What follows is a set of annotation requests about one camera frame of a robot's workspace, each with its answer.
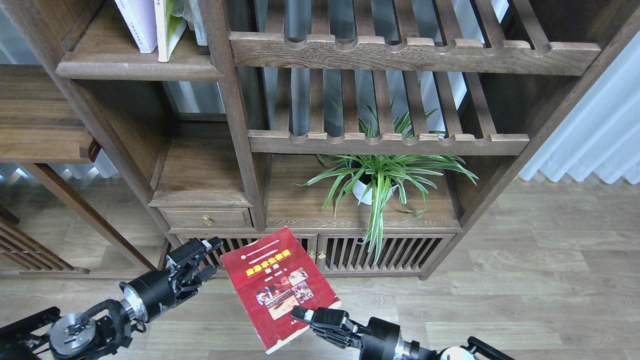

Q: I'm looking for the white curtain right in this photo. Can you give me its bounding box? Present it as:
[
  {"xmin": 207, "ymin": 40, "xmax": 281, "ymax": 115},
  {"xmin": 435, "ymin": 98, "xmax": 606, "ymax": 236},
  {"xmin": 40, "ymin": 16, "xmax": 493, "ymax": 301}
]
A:
[{"xmin": 519, "ymin": 35, "xmax": 640, "ymax": 185}]

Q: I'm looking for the green spider plant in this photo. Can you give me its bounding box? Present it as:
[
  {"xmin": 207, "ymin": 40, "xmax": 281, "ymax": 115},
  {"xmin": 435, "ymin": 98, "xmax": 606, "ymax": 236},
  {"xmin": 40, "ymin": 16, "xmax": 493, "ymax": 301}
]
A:
[{"xmin": 302, "ymin": 154, "xmax": 479, "ymax": 262}]

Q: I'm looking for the brass drawer knob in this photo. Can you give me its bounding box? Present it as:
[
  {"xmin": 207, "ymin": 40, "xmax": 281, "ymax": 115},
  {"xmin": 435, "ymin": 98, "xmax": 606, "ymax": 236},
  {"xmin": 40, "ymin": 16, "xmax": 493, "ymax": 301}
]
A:
[{"xmin": 202, "ymin": 215, "xmax": 213, "ymax": 227}]

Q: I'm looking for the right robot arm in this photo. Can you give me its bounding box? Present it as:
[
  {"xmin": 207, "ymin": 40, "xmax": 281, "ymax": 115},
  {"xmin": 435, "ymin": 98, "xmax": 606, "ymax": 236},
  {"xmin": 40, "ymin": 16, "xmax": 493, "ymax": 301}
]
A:
[{"xmin": 290, "ymin": 305, "xmax": 511, "ymax": 360}]

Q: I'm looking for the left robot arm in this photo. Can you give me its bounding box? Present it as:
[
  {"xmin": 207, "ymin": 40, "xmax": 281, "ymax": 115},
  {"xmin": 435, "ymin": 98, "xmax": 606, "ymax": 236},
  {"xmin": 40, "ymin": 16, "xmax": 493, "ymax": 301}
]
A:
[{"xmin": 0, "ymin": 237, "xmax": 223, "ymax": 360}]

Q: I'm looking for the white book top shelf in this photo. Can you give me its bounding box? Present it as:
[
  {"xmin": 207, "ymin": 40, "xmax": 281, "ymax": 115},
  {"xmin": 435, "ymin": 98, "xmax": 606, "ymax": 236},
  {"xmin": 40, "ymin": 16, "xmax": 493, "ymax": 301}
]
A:
[{"xmin": 115, "ymin": 0, "xmax": 158, "ymax": 54}]

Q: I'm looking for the yellow-green book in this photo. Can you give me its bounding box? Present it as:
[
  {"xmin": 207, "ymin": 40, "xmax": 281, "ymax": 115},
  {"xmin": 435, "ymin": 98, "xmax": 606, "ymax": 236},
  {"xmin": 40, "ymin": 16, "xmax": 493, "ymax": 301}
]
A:
[{"xmin": 154, "ymin": 0, "xmax": 187, "ymax": 63}]

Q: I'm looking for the white plant pot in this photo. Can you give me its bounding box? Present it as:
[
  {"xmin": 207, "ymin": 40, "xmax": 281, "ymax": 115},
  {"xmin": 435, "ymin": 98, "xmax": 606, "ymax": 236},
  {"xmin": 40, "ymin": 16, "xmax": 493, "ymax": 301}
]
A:
[{"xmin": 352, "ymin": 173, "xmax": 399, "ymax": 206}]

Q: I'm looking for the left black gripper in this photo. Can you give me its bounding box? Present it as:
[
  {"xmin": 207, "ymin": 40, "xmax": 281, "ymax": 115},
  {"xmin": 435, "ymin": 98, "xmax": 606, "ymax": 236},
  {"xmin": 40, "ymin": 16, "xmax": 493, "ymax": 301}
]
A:
[{"xmin": 119, "ymin": 236, "xmax": 223, "ymax": 323}]

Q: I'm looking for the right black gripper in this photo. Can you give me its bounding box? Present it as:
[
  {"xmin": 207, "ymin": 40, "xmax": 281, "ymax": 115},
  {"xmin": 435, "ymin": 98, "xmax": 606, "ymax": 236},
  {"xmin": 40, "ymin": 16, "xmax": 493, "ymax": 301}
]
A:
[{"xmin": 290, "ymin": 305, "xmax": 403, "ymax": 360}]

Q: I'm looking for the dark wooden bookshelf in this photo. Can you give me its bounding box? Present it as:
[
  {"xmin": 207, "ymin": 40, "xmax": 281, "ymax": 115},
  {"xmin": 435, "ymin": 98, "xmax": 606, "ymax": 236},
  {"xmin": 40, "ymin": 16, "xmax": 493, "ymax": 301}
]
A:
[{"xmin": 1, "ymin": 0, "xmax": 639, "ymax": 280}]

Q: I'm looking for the red book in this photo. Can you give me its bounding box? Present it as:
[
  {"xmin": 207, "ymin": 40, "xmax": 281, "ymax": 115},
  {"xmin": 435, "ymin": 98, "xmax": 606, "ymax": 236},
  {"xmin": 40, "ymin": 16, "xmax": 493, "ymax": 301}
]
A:
[{"xmin": 221, "ymin": 227, "xmax": 342, "ymax": 354}]

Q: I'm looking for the plastic-wrapped white book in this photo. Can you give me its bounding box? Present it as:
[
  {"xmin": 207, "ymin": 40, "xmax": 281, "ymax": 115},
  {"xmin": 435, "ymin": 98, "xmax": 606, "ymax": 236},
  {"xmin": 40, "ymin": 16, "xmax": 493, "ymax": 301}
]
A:
[{"xmin": 175, "ymin": 0, "xmax": 208, "ymax": 46}]

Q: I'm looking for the wooden side table left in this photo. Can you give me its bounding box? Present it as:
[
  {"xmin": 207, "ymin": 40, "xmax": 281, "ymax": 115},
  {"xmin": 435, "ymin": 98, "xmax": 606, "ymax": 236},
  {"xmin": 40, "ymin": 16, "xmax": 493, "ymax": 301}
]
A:
[{"xmin": 0, "ymin": 64, "xmax": 168, "ymax": 278}]

